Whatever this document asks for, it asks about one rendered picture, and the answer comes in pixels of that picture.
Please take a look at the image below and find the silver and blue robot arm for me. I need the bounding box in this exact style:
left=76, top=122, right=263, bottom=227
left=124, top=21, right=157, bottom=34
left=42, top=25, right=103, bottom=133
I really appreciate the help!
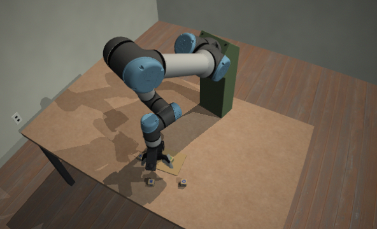
left=103, top=32, right=231, bottom=147

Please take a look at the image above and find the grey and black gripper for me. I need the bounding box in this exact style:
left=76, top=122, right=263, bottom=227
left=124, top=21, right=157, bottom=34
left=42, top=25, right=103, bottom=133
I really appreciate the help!
left=141, top=141, right=173, bottom=169

